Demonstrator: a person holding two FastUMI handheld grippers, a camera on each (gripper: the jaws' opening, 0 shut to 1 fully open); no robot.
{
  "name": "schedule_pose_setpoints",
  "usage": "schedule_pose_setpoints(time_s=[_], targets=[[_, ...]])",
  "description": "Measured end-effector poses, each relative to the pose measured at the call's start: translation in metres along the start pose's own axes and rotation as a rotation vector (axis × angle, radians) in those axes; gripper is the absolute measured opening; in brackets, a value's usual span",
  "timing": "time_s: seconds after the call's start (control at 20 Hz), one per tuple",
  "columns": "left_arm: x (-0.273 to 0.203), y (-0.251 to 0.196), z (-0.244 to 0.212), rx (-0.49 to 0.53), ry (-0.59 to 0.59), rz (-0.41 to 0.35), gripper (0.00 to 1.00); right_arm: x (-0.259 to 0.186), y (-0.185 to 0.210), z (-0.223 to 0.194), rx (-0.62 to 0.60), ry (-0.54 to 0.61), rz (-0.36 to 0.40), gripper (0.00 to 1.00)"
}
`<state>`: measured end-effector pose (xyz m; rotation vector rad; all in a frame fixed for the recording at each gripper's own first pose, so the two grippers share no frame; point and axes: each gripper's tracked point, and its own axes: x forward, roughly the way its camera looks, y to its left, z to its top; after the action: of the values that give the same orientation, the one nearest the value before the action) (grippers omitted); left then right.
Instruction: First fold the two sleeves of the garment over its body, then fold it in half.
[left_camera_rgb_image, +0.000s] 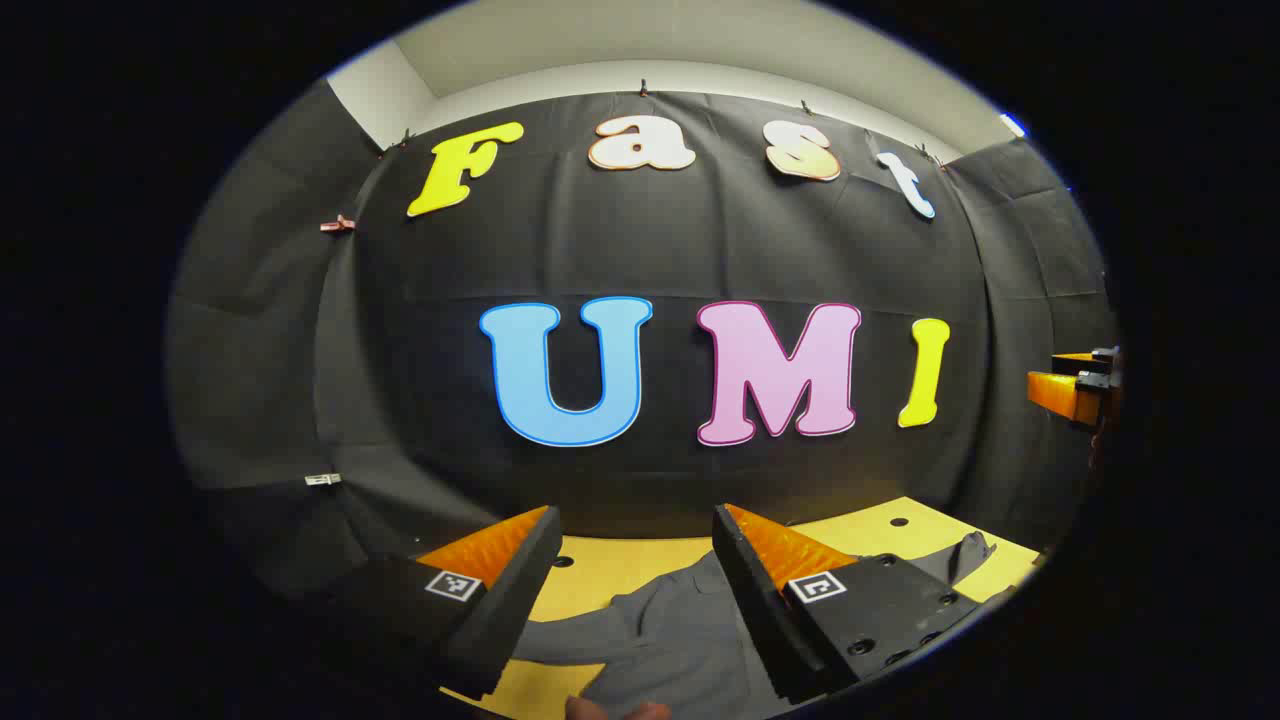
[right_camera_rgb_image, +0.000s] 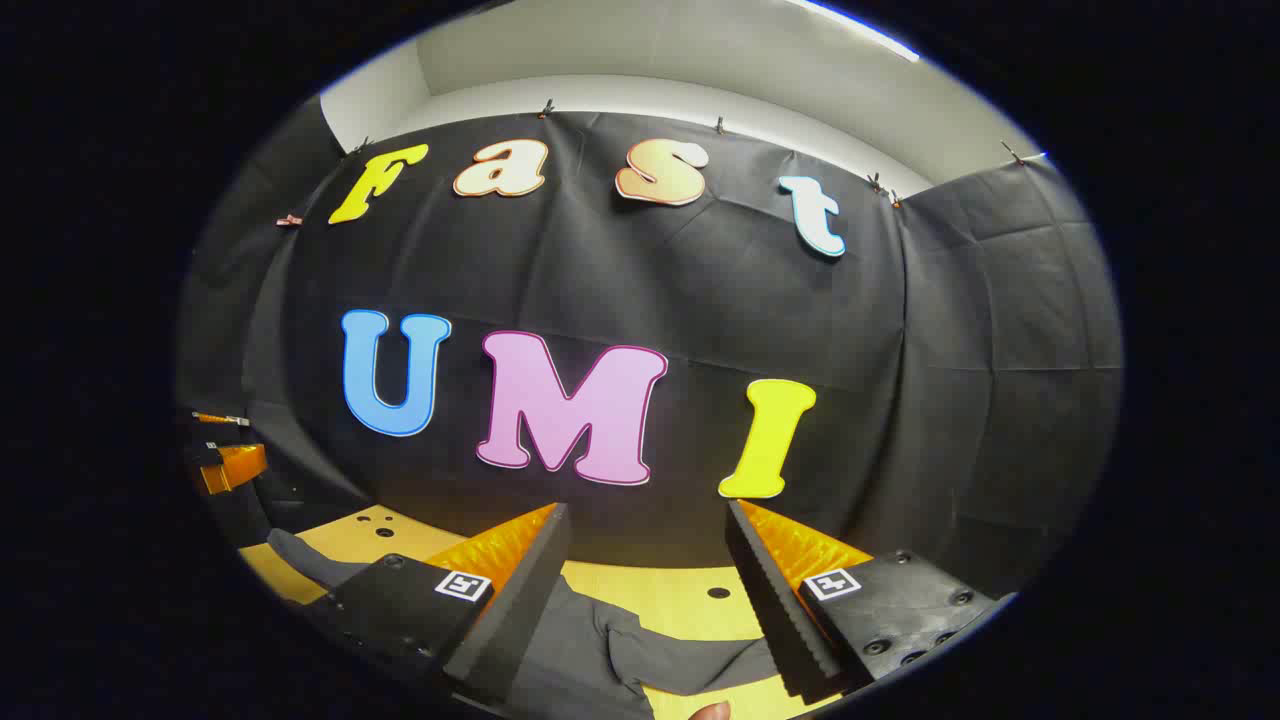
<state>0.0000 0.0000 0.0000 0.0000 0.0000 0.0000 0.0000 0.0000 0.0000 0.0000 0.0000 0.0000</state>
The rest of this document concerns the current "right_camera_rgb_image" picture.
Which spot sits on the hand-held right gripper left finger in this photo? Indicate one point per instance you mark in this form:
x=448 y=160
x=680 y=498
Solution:
x=520 y=600

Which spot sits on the grey polo shirt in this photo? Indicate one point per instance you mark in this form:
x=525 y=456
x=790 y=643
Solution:
x=600 y=660

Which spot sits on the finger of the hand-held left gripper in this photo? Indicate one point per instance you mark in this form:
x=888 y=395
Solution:
x=235 y=467
x=218 y=418

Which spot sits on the black backdrop cloth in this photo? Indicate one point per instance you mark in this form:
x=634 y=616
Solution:
x=640 y=280

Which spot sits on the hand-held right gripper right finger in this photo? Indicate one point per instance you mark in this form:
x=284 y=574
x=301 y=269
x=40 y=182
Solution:
x=770 y=600

